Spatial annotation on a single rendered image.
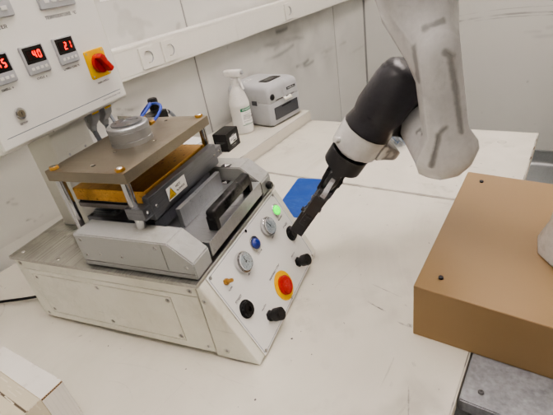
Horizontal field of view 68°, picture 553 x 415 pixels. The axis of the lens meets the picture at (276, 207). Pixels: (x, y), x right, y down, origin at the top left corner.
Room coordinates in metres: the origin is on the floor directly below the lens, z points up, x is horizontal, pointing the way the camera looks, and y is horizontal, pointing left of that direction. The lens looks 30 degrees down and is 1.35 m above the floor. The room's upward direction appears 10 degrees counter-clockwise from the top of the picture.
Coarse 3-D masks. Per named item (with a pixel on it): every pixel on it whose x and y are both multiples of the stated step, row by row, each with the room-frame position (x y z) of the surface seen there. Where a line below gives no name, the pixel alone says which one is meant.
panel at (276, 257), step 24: (264, 216) 0.75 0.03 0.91; (288, 216) 0.81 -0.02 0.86; (240, 240) 0.66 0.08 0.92; (264, 240) 0.70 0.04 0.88; (288, 240) 0.75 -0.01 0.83; (216, 264) 0.59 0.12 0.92; (264, 264) 0.66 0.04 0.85; (288, 264) 0.71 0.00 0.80; (216, 288) 0.55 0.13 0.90; (240, 288) 0.59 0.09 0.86; (264, 288) 0.62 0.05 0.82; (240, 312) 0.55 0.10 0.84; (264, 312) 0.58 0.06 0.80; (264, 336) 0.55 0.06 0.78
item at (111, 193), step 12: (192, 144) 0.84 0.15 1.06; (168, 156) 0.79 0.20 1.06; (180, 156) 0.78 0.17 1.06; (156, 168) 0.74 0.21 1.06; (168, 168) 0.73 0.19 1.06; (132, 180) 0.71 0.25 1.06; (144, 180) 0.70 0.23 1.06; (156, 180) 0.68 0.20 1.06; (84, 192) 0.71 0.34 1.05; (96, 192) 0.70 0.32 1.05; (108, 192) 0.68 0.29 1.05; (120, 192) 0.67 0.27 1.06; (144, 192) 0.65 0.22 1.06; (84, 204) 0.72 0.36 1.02; (96, 204) 0.70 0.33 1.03; (108, 204) 0.69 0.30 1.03; (120, 204) 0.68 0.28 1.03
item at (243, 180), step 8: (240, 176) 0.74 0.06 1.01; (248, 176) 0.75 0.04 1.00; (232, 184) 0.71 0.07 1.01; (240, 184) 0.72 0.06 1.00; (248, 184) 0.74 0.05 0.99; (224, 192) 0.69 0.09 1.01; (232, 192) 0.69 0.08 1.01; (240, 192) 0.71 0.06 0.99; (216, 200) 0.66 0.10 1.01; (224, 200) 0.66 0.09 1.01; (232, 200) 0.68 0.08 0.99; (208, 208) 0.64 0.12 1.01; (216, 208) 0.64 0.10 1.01; (224, 208) 0.65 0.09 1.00; (208, 216) 0.63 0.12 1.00; (216, 216) 0.63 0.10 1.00; (208, 224) 0.63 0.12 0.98; (216, 224) 0.62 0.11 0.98
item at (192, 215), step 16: (208, 192) 0.74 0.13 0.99; (256, 192) 0.77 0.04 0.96; (176, 208) 0.66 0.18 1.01; (192, 208) 0.68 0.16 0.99; (240, 208) 0.70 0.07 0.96; (176, 224) 0.67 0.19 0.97; (192, 224) 0.66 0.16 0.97; (224, 224) 0.64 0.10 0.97; (208, 240) 0.60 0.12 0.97; (224, 240) 0.63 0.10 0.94
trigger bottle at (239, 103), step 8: (224, 72) 1.65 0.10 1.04; (232, 72) 1.62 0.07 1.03; (240, 72) 1.61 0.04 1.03; (232, 80) 1.62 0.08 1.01; (240, 80) 1.63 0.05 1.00; (232, 88) 1.63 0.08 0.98; (240, 88) 1.63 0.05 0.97; (232, 96) 1.61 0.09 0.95; (240, 96) 1.61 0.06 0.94; (232, 104) 1.61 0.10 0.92; (240, 104) 1.60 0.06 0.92; (248, 104) 1.62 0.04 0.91; (232, 112) 1.61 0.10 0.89; (240, 112) 1.60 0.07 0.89; (248, 112) 1.61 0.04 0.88; (232, 120) 1.64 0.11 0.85; (240, 120) 1.60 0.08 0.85; (248, 120) 1.61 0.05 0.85; (240, 128) 1.60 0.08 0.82; (248, 128) 1.60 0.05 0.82
